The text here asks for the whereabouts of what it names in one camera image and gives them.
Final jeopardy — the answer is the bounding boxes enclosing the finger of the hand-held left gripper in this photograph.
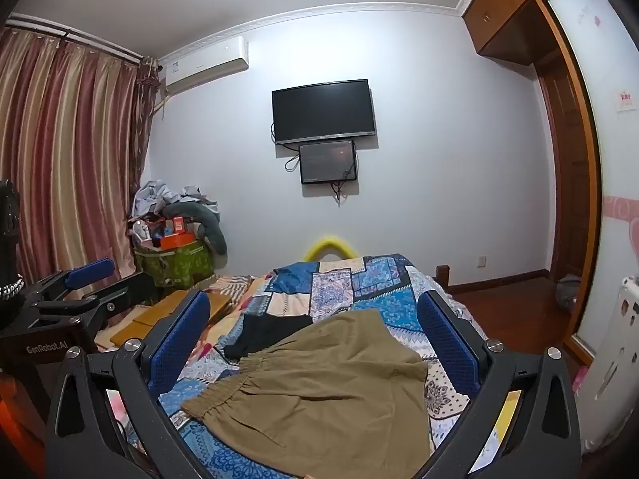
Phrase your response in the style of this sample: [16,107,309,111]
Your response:
[30,272,159,324]
[30,258,117,305]

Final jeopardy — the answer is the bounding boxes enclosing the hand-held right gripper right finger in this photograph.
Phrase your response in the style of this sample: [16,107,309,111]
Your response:
[417,289,582,479]

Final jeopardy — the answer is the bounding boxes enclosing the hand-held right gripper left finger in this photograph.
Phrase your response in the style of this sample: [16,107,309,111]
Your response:
[45,288,211,479]

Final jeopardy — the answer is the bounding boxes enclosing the khaki pants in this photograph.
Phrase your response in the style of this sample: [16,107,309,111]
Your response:
[181,308,434,479]

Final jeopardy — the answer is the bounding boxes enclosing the wooden lap table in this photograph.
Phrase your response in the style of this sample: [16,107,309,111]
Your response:
[111,288,235,347]

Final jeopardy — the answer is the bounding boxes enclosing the green storage box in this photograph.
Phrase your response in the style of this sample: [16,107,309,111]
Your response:
[134,239,216,289]

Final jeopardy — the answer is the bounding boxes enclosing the striped cloth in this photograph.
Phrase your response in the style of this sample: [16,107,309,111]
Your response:
[214,275,255,305]

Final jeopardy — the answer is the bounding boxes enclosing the orange box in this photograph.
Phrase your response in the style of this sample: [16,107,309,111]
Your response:
[160,232,196,250]

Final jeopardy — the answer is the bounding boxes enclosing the black garment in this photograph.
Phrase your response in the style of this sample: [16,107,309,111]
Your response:
[223,313,314,360]

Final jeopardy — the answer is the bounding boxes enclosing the pile of grey clothes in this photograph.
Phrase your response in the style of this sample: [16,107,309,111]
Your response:
[131,178,220,220]

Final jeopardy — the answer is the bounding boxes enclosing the grey stuffed pillow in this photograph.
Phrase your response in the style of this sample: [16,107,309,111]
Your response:
[165,201,228,255]

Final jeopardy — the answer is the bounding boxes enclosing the pink striped curtain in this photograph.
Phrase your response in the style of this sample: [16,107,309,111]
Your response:
[0,25,161,290]

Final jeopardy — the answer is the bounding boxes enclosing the blue patchwork blanket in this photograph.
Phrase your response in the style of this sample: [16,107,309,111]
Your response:
[107,253,487,479]

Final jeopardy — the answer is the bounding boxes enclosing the grey cloth bundle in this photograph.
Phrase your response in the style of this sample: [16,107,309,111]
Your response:
[556,274,581,310]

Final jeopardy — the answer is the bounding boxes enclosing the yellow foam arch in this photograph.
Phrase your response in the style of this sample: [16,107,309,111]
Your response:
[304,234,361,263]

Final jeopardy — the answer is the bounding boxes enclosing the white plastic fence panel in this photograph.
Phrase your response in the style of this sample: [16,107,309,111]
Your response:
[576,274,639,455]

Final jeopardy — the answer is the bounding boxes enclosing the wooden door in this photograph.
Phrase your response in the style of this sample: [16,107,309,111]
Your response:
[536,60,592,290]

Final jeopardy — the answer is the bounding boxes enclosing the white air conditioner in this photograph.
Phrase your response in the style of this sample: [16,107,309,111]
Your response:
[161,36,249,95]

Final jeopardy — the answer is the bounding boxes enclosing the white wardrobe sliding door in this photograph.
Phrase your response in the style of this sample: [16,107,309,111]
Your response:
[532,0,639,360]

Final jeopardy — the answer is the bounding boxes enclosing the wooden overhead cabinet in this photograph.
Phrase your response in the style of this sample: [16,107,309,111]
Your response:
[462,0,572,65]

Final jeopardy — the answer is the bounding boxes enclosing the small black wall monitor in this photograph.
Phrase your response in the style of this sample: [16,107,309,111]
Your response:
[298,140,357,184]

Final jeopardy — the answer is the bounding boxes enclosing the white curtain rail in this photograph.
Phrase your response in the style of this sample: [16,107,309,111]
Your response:
[5,12,165,71]

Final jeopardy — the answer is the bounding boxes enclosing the black wall television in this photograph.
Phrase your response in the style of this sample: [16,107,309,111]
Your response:
[272,79,377,145]

